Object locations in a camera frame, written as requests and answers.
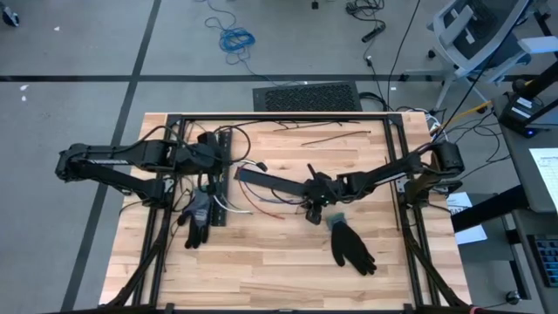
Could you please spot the grey-backed work glove green cuff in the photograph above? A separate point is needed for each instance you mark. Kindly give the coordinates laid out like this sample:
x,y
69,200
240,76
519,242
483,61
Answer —
x,y
198,218

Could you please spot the operator keyboard desk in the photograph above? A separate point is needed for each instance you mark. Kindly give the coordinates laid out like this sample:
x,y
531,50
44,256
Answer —
x,y
534,301

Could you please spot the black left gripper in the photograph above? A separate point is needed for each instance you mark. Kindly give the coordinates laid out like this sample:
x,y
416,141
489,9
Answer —
x,y
209,154

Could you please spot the black caster wheel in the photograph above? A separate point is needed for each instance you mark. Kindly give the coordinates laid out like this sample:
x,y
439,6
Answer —
x,y
513,298
11,17

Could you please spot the black power plug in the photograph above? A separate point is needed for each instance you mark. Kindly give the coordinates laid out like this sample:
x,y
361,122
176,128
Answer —
x,y
369,61

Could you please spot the black keyboard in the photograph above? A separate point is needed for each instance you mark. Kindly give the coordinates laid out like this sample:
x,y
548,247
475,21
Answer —
x,y
547,261

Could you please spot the black desk bar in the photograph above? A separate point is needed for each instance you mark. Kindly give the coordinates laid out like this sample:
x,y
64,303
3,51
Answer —
x,y
488,209

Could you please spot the black box device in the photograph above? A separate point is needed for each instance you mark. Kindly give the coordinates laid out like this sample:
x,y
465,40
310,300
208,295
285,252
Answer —
x,y
519,115

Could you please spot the black work glove green cuff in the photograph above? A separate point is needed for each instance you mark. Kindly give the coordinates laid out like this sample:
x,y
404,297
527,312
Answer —
x,y
349,244

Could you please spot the small black floor object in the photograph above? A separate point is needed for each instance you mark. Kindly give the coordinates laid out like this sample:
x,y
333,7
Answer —
x,y
315,4

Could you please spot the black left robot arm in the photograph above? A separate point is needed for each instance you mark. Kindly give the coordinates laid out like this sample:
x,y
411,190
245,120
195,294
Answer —
x,y
144,154

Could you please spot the white floor paper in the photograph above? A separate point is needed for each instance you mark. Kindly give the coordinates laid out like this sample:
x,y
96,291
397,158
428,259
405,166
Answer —
x,y
473,235

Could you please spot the black perforated computer case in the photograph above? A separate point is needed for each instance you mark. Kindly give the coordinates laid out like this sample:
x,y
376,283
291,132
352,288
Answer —
x,y
305,97

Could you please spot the operator side desk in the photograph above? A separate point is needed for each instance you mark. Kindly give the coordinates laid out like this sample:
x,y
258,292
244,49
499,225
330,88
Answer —
x,y
519,174

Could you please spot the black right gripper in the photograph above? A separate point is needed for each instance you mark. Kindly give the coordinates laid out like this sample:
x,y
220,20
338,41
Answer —
x,y
327,189

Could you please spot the grey mesh office chair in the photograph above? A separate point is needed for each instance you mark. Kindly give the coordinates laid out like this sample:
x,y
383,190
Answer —
x,y
479,35

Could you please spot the black duct cover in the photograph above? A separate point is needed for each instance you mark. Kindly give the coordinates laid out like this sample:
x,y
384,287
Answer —
x,y
270,183

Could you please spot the black power strip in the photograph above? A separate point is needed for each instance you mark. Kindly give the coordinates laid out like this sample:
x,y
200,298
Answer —
x,y
374,33

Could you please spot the white sheet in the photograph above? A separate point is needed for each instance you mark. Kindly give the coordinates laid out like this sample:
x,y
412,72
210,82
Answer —
x,y
547,174

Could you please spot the black aluminium post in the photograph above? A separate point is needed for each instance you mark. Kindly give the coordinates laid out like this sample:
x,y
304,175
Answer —
x,y
545,78

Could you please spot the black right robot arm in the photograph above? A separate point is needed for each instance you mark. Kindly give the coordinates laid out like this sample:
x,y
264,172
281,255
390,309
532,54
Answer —
x,y
383,176

